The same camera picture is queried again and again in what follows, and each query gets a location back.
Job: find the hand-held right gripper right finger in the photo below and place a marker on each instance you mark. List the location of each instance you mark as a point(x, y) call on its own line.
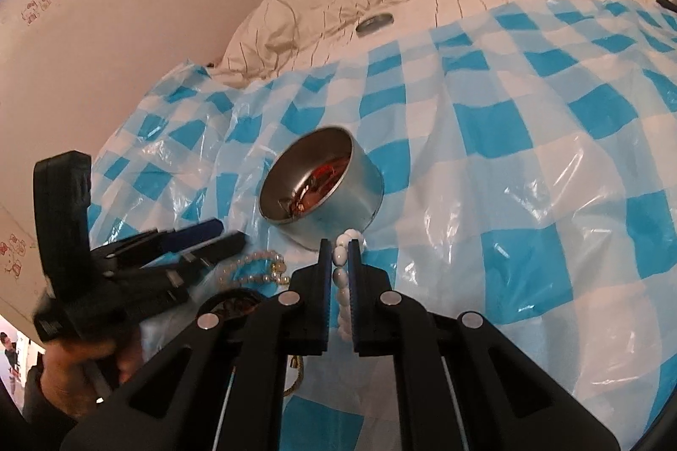
point(355, 297)

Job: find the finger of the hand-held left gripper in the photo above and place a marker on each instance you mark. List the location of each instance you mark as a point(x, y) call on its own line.
point(180, 234)
point(217, 250)

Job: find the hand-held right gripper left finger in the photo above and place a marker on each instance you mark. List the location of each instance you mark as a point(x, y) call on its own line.
point(325, 297)

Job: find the round metal tin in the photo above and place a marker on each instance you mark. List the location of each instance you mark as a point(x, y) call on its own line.
point(344, 218)

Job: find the person's left forearm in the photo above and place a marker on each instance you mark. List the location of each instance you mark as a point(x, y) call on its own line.
point(36, 403)

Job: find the person's left hand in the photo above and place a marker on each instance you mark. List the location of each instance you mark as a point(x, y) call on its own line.
point(69, 377)

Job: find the blue white checkered plastic sheet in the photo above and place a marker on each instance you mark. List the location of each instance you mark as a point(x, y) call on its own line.
point(502, 139)

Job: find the white striped duvet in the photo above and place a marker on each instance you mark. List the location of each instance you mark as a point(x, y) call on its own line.
point(328, 1)

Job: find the round metal tin lid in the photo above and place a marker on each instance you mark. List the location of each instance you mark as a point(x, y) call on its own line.
point(374, 23)

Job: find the black cloth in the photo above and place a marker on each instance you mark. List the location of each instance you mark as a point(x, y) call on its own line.
point(667, 2)

